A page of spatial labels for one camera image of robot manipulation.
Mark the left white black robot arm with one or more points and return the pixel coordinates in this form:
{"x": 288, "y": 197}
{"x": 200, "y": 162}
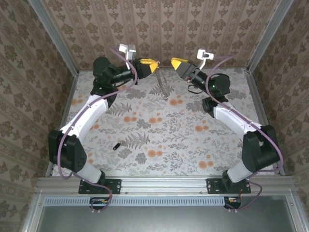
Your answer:
{"x": 89, "y": 113}

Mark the aluminium table side rail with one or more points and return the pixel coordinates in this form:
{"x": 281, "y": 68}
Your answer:
{"x": 70, "y": 96}
{"x": 256, "y": 96}

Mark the aluminium frame post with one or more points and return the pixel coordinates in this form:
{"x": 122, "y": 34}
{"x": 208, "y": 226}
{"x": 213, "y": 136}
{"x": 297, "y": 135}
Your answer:
{"x": 55, "y": 36}
{"x": 269, "y": 36}

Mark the black key fob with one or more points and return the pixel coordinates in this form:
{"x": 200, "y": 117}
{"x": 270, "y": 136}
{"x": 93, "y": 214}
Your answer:
{"x": 116, "y": 146}

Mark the thin aluminium table edge rail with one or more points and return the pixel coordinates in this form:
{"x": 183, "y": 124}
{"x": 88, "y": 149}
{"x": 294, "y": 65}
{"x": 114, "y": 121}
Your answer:
{"x": 236, "y": 69}

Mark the long aluminium base rail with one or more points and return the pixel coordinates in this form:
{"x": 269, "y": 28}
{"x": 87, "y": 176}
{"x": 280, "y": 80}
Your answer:
{"x": 164, "y": 184}

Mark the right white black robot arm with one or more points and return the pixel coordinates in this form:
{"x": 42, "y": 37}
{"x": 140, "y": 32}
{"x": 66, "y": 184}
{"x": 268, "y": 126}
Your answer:
{"x": 236, "y": 118}

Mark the grey sheet metal panel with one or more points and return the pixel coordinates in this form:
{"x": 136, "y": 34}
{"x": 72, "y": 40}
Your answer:
{"x": 164, "y": 220}

